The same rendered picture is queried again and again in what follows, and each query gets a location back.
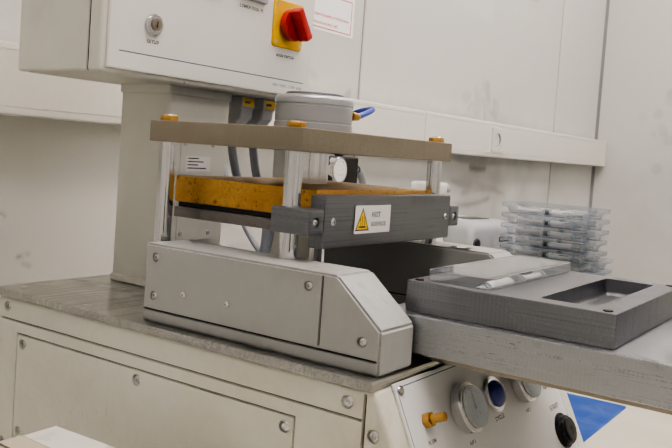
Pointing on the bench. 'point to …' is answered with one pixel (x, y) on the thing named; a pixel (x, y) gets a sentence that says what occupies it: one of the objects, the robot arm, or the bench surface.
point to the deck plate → (58, 289)
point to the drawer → (555, 359)
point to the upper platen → (261, 194)
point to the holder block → (553, 306)
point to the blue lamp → (498, 393)
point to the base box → (173, 391)
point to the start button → (567, 429)
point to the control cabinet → (173, 55)
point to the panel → (410, 392)
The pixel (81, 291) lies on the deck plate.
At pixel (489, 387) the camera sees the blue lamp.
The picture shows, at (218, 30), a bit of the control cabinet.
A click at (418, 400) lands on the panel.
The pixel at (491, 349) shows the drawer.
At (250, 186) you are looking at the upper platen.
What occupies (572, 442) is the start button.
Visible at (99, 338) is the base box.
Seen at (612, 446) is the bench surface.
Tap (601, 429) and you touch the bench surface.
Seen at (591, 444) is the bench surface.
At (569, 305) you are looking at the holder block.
